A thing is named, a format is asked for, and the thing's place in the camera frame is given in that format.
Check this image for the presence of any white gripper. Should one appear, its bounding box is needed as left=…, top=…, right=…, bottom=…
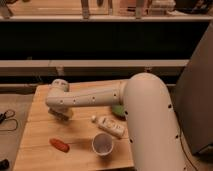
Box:
left=49, top=107, right=73, bottom=115

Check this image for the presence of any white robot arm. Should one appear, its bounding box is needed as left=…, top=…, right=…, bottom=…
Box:
left=46, top=73, right=187, bottom=171

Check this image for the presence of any orange carrot toy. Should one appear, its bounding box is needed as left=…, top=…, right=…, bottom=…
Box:
left=49, top=138, right=69, bottom=153

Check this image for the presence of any white lotion bottle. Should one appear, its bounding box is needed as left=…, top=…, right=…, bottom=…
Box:
left=91, top=115, right=125, bottom=138

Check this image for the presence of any white paper cup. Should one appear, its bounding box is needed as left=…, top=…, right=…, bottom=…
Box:
left=91, top=133, right=114, bottom=157

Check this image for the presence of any green bowl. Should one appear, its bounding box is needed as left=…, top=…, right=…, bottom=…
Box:
left=112, top=105, right=125, bottom=117

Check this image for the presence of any black object bottom left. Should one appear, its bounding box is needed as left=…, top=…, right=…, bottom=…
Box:
left=0, top=159, right=10, bottom=170

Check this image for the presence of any dark grey cabinet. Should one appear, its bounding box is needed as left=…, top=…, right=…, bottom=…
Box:
left=172, top=21, right=213, bottom=155

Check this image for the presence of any black cable on left floor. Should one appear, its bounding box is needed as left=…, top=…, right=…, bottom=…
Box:
left=0, top=108, right=19, bottom=133

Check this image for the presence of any black cable on floor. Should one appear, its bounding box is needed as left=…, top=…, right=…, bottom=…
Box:
left=0, top=108, right=19, bottom=133
left=178, top=126, right=201, bottom=171

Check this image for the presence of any black cable on right floor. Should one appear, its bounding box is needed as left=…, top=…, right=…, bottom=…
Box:
left=178, top=126, right=201, bottom=171

